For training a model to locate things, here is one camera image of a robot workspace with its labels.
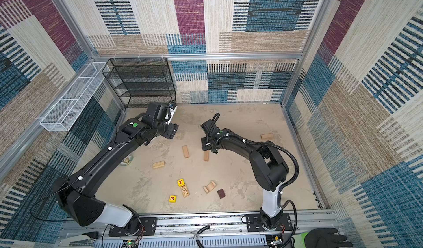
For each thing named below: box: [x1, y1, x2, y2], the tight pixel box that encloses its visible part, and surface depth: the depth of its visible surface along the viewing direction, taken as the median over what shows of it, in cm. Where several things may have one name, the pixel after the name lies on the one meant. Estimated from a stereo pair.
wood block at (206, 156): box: [203, 150, 210, 163], surface depth 96 cm
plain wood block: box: [182, 145, 190, 159], surface depth 98 cm
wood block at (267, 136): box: [259, 133, 275, 140], surface depth 105 cm
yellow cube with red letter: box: [177, 178, 186, 187], surface depth 86 cm
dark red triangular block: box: [217, 188, 226, 199], surface depth 83 cm
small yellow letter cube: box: [169, 195, 177, 203], surface depth 81 cm
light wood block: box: [152, 160, 166, 170], surface depth 93 cm
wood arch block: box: [203, 180, 217, 194], surface depth 85 cm
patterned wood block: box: [180, 184, 191, 198], surface depth 84 cm
